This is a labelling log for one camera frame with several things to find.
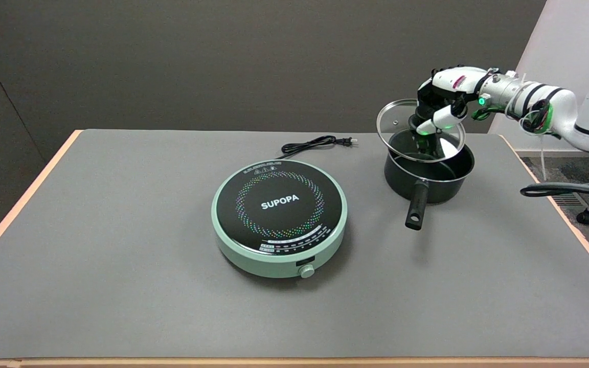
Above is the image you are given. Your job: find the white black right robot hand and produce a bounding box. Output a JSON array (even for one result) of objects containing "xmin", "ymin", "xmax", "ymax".
[{"xmin": 415, "ymin": 65, "xmax": 489, "ymax": 136}]

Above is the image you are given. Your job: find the black power cord with plug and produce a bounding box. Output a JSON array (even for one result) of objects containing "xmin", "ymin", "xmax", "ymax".
[{"xmin": 274, "ymin": 135, "xmax": 358, "ymax": 160}]

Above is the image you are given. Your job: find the floor vent grille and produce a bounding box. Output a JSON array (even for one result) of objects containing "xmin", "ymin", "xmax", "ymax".
[{"xmin": 550, "ymin": 193, "xmax": 589, "ymax": 206}]

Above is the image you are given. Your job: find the green round induction cooker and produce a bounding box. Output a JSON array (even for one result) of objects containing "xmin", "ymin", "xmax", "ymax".
[{"xmin": 211, "ymin": 159, "xmax": 348, "ymax": 279}]

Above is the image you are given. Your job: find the black pot with handle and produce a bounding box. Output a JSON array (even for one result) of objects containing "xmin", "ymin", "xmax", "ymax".
[{"xmin": 383, "ymin": 127, "xmax": 475, "ymax": 231}]

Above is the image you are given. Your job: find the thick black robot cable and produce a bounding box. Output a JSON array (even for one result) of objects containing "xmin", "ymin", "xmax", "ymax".
[{"xmin": 519, "ymin": 173, "xmax": 589, "ymax": 198}]

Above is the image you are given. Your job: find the glass pot lid black knob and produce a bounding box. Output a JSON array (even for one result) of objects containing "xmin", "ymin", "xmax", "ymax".
[{"xmin": 376, "ymin": 99, "xmax": 466, "ymax": 163}]

